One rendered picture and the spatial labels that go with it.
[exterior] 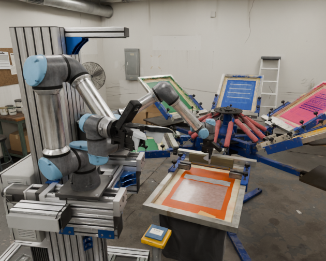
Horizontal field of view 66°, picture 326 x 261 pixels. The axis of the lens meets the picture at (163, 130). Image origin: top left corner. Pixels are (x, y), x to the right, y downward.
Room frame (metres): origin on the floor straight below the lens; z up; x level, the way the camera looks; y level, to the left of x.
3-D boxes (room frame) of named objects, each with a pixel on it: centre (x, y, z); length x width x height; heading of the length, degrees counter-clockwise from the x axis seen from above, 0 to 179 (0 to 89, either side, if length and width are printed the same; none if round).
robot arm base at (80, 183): (1.17, 0.40, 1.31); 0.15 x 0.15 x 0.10
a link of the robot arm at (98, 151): (0.92, 0.24, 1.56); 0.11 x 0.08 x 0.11; 147
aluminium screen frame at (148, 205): (1.63, -0.29, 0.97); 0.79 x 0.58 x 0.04; 158
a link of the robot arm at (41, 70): (1.05, 0.47, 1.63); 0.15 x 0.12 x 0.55; 147
